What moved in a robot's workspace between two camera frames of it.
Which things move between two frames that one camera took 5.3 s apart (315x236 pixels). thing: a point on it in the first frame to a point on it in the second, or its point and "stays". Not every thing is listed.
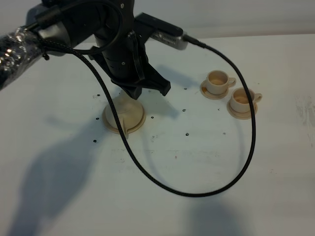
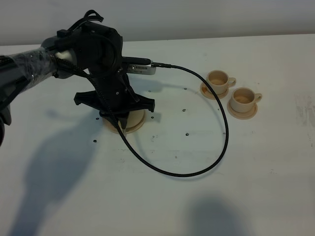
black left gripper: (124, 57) to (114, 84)
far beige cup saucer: (203, 89) stays
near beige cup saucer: (242, 115) stays
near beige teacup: (239, 101) stays
